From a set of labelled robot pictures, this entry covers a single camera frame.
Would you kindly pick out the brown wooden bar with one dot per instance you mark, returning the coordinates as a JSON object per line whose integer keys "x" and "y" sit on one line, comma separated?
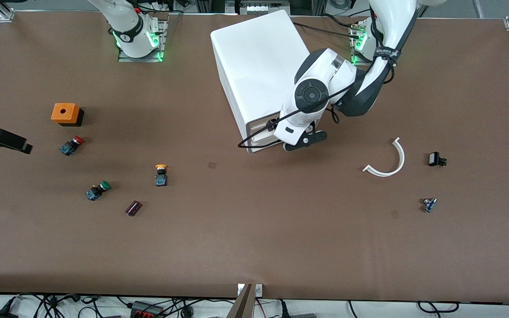
{"x": 242, "y": 307}

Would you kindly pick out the yellow push button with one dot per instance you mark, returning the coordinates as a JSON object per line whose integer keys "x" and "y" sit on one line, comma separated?
{"x": 161, "y": 179}

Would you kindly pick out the grey metal frame device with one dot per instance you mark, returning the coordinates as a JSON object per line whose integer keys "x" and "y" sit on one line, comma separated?
{"x": 265, "y": 9}

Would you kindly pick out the red push button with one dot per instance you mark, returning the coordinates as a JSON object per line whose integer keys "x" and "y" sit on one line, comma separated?
{"x": 70, "y": 146}

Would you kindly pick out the white curved plastic strip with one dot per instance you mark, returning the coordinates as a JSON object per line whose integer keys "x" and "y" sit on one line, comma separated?
{"x": 401, "y": 157}

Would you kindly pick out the small blue metal component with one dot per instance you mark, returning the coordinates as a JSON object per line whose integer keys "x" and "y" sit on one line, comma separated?
{"x": 429, "y": 205}

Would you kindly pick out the white empty drawer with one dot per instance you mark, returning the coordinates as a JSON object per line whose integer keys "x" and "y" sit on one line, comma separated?
{"x": 263, "y": 144}
{"x": 267, "y": 134}

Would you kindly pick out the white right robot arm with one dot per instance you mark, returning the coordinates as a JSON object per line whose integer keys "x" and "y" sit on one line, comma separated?
{"x": 128, "y": 31}

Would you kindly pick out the white drawer with button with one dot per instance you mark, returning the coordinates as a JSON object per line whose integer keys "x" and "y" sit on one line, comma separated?
{"x": 256, "y": 126}

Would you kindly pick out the dark purple cylinder component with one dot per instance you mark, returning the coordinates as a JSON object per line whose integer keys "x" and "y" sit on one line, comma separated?
{"x": 133, "y": 208}

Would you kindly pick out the orange box with hole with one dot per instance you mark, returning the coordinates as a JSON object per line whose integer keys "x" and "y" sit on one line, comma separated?
{"x": 64, "y": 112}

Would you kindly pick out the white drawer cabinet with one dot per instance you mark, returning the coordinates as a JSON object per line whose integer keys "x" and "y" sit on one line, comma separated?
{"x": 254, "y": 57}

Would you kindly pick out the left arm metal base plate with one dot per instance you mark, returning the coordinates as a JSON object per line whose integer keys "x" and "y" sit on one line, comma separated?
{"x": 389, "y": 64}

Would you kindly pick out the green push button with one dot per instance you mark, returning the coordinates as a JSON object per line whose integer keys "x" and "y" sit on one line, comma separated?
{"x": 95, "y": 192}

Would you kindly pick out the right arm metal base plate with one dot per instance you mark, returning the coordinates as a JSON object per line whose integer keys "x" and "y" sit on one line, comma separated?
{"x": 126, "y": 58}

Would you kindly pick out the black orange power strip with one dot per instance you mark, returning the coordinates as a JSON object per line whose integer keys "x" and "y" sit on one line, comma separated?
{"x": 146, "y": 309}

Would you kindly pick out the small black switch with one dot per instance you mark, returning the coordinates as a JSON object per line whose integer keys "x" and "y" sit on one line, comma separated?
{"x": 434, "y": 159}

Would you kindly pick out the white metal bracket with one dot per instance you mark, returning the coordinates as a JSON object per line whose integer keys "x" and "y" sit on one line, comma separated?
{"x": 259, "y": 290}

